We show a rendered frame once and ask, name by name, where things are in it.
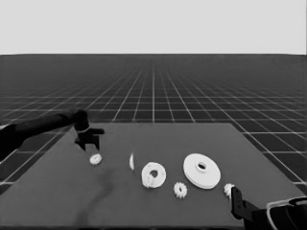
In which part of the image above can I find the small white gear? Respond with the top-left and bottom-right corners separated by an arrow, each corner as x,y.
142,173 -> 155,190
224,182 -> 236,197
89,153 -> 103,166
173,181 -> 188,199

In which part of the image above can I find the large thick white disc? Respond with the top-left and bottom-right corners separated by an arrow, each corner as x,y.
182,152 -> 222,190

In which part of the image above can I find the white round carrier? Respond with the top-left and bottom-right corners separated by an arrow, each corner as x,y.
141,161 -> 168,190

